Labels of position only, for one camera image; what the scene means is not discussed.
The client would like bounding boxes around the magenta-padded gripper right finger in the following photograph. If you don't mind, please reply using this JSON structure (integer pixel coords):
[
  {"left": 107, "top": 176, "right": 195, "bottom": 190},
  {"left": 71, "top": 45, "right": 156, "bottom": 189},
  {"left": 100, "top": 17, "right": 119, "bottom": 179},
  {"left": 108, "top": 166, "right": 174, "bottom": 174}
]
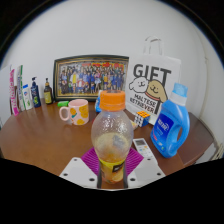
[{"left": 123, "top": 147, "right": 167, "bottom": 190}]

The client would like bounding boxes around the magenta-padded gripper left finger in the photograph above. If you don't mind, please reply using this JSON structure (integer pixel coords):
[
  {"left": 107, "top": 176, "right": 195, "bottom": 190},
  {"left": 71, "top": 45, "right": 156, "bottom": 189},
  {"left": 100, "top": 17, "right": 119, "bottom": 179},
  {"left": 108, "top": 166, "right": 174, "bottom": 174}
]
[{"left": 59, "top": 147, "right": 102, "bottom": 190}]

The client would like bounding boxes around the orange-capped juice bottle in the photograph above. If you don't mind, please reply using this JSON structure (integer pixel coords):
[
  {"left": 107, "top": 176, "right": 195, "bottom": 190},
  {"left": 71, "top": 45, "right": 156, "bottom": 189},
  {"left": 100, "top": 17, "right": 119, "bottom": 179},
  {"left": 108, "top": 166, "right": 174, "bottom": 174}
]
[{"left": 90, "top": 89, "right": 135, "bottom": 185}]

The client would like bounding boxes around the white remote control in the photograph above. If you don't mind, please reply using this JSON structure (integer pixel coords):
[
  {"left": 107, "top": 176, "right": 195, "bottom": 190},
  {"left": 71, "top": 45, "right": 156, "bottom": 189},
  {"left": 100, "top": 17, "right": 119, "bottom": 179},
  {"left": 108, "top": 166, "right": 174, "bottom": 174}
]
[{"left": 132, "top": 137, "right": 156, "bottom": 161}]

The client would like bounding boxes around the blue detergent bottle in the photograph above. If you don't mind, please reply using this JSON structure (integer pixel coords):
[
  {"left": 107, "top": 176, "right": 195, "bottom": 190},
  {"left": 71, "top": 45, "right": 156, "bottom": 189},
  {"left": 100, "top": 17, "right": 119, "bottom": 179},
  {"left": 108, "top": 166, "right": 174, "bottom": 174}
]
[{"left": 149, "top": 82, "right": 191, "bottom": 159}]

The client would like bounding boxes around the colourful puzzle cube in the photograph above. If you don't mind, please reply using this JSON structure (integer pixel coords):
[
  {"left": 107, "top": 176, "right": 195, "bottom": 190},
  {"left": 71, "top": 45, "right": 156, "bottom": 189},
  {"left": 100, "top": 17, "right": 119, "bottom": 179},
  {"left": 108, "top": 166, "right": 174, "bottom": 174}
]
[{"left": 133, "top": 110, "right": 151, "bottom": 128}]

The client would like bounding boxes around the pink patterned mug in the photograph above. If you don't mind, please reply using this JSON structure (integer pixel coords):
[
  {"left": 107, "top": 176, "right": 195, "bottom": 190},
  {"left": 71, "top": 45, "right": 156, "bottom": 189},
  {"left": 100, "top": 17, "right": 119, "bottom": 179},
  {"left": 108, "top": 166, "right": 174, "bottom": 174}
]
[{"left": 59, "top": 98, "right": 90, "bottom": 126}]

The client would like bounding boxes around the dark brown side table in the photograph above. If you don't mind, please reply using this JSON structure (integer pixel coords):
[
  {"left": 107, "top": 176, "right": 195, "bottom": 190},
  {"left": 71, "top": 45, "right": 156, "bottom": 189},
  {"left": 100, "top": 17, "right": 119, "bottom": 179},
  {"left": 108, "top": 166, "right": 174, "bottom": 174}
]
[{"left": 176, "top": 111, "right": 216, "bottom": 168}]

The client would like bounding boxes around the small green packet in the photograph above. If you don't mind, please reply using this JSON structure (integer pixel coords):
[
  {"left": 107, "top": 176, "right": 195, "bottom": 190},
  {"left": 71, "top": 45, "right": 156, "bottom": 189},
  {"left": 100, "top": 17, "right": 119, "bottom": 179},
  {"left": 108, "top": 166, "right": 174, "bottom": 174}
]
[{"left": 57, "top": 100, "right": 70, "bottom": 108}]

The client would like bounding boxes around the brown pump bottle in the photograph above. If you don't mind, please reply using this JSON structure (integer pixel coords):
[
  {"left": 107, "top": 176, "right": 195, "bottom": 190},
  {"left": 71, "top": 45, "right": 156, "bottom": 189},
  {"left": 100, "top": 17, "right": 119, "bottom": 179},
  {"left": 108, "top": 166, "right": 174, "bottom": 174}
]
[{"left": 43, "top": 77, "right": 54, "bottom": 105}]

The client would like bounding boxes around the white paper gift bag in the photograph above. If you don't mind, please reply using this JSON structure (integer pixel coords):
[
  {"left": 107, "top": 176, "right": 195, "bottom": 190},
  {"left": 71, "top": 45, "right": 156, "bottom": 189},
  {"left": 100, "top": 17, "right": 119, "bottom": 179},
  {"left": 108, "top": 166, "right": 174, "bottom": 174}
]
[{"left": 125, "top": 35, "right": 183, "bottom": 126}]

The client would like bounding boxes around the dark blue pump bottle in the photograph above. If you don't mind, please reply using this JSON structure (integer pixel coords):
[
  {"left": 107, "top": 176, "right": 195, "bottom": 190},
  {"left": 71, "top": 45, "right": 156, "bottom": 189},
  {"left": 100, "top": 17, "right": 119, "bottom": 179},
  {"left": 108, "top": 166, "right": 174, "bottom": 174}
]
[{"left": 30, "top": 76, "right": 42, "bottom": 109}]

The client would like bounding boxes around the white lotion bottle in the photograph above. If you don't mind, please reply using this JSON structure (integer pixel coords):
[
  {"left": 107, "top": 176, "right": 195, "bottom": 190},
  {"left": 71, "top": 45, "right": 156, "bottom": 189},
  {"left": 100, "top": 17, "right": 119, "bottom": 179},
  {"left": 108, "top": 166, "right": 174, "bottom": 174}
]
[{"left": 22, "top": 83, "right": 34, "bottom": 111}]

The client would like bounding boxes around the framed group picture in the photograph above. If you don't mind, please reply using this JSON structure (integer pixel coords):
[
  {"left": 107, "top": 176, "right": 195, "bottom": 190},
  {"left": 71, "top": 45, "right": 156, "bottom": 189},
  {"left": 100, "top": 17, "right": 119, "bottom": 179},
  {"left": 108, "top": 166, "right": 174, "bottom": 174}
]
[{"left": 53, "top": 54, "right": 130, "bottom": 102}]

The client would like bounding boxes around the pink long box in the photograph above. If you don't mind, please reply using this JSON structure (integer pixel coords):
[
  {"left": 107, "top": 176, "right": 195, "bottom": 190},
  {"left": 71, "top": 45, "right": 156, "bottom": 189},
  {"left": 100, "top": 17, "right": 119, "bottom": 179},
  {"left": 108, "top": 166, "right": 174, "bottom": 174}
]
[{"left": 8, "top": 68, "right": 20, "bottom": 117}]

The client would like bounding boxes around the white panel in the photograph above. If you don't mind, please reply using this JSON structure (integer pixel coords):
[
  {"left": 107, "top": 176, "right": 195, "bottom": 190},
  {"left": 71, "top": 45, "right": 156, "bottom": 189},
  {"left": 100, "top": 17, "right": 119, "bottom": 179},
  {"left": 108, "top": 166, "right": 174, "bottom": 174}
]
[{"left": 0, "top": 65, "right": 12, "bottom": 126}]

